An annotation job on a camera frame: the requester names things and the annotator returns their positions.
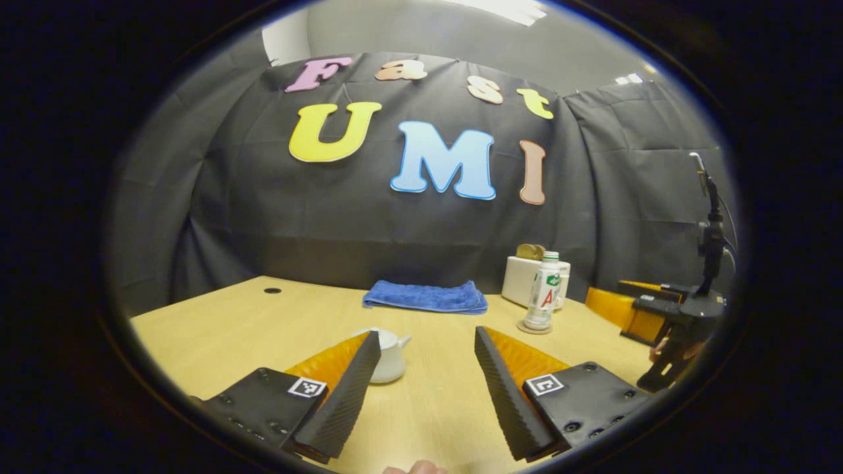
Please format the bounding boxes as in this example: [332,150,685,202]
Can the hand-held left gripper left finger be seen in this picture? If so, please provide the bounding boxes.
[188,330,382,463]

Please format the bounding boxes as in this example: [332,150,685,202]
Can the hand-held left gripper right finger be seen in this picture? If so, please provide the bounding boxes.
[474,326,659,461]

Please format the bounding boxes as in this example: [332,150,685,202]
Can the white ceramic teacup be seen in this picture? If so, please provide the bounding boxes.
[356,332,412,384]

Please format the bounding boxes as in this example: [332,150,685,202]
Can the white plastic water bottle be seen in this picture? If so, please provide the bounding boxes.
[524,251,562,331]

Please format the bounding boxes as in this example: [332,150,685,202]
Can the white toaster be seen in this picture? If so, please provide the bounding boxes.
[502,255,572,310]

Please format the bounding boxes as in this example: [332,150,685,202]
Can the blue folded towel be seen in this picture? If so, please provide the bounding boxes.
[362,280,489,315]

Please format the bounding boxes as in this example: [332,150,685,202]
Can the silver smartphone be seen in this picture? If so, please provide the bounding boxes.
[689,151,713,198]

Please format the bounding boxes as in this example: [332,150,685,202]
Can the black backdrop cloth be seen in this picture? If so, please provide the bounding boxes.
[105,49,738,317]

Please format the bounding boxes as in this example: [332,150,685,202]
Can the long ceiling light panel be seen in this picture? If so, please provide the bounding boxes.
[454,0,547,27]

